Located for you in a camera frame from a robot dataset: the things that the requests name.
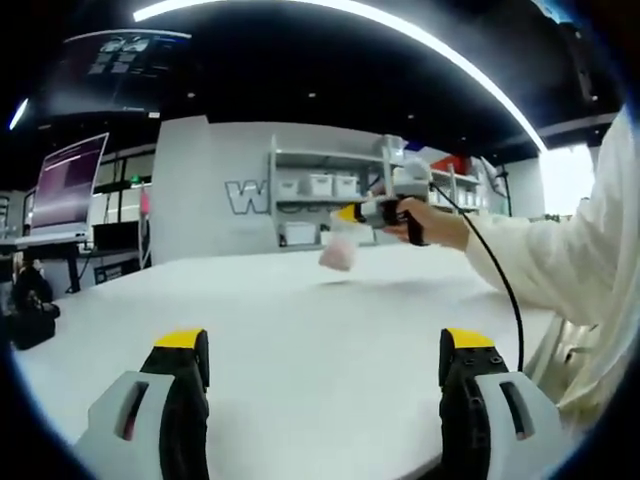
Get row of white storage boxes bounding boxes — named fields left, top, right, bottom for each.
left=276, top=171, right=485, bottom=247

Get clear resealable bag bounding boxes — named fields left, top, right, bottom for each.
left=318, top=219, right=359, bottom=274

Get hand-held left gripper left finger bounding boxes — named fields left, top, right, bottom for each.
left=74, top=328, right=211, bottom=480

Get black tripod stand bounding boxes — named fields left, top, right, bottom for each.
left=478, top=156, right=515, bottom=217

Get dark ceiling-hung screen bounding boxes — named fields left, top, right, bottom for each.
left=43, top=29, right=195, bottom=115

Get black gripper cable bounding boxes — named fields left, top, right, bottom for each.
left=428, top=181, right=527, bottom=375

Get computer monitor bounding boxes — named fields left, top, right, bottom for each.
left=28, top=131, right=111, bottom=240

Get long ceiling light strip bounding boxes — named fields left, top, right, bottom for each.
left=131, top=0, right=550, bottom=152

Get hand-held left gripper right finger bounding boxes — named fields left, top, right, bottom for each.
left=438, top=327, right=574, bottom=480

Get wall logo lettering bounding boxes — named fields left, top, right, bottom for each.
left=224, top=179, right=275, bottom=217

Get short ceiling light strip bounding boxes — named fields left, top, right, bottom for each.
left=8, top=96, right=31, bottom=132

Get person in white coat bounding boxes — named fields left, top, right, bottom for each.
left=522, top=107, right=640, bottom=435

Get person's right hand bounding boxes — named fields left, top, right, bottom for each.
left=387, top=198, right=470, bottom=248

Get black bag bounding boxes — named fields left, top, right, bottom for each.
left=8, top=263, right=62, bottom=352

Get grey monitor desk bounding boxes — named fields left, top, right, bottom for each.
left=0, top=231, right=95, bottom=297

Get grey metal shelving unit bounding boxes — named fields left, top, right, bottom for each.
left=268, top=132, right=502, bottom=252

